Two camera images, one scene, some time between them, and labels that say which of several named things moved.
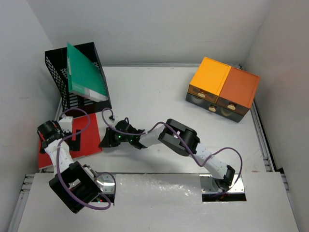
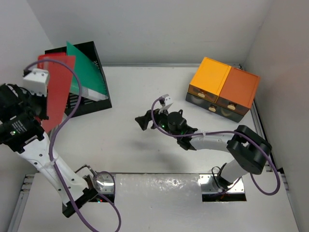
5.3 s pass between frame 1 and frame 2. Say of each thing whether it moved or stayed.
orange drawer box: stayed
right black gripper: moved
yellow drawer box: stayed
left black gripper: moved
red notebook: moved
